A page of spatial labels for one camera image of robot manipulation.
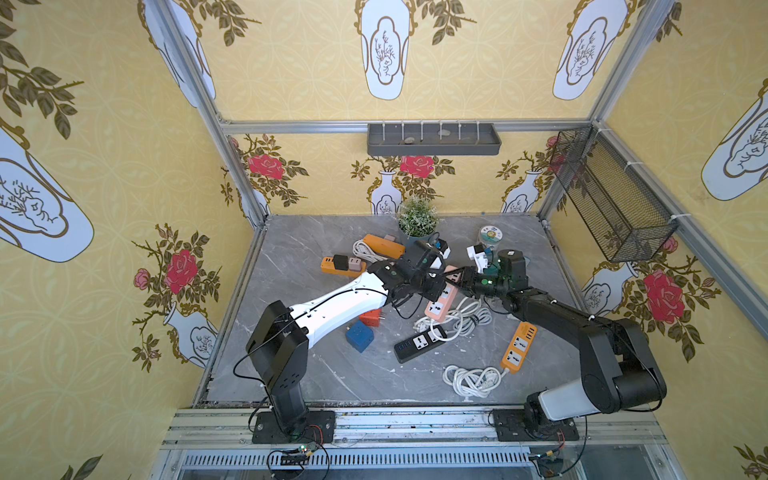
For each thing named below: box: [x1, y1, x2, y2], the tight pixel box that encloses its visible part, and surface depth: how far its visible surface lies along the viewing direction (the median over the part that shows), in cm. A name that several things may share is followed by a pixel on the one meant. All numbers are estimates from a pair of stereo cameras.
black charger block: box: [334, 254, 349, 271], surface depth 102 cm
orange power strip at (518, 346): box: [500, 321, 538, 374], surface depth 85 cm
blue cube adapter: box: [345, 320, 375, 353], surface depth 87 cm
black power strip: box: [394, 325, 447, 364], surface depth 87 cm
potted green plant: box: [398, 198, 440, 257], surface depth 102 cm
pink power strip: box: [425, 265, 464, 323], surface depth 83 cm
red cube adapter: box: [359, 308, 385, 327], surface depth 90 cm
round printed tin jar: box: [480, 225, 503, 243], surface depth 107 cm
